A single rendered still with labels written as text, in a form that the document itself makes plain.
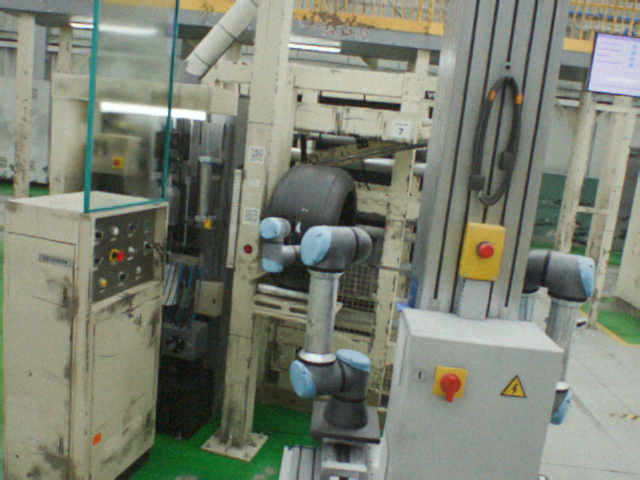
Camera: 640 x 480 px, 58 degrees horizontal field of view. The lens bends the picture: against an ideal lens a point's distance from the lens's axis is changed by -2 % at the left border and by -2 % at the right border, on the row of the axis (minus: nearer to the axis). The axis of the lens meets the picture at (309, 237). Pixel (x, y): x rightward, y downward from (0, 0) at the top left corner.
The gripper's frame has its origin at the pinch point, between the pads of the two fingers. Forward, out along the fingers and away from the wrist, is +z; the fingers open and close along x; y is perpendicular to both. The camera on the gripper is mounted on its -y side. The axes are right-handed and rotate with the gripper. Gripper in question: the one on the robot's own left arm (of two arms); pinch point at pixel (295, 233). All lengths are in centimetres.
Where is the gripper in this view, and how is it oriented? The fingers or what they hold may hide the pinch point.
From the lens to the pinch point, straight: 240.8
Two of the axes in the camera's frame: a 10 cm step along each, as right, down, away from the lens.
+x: -9.5, -1.7, 2.6
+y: 1.6, -9.9, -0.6
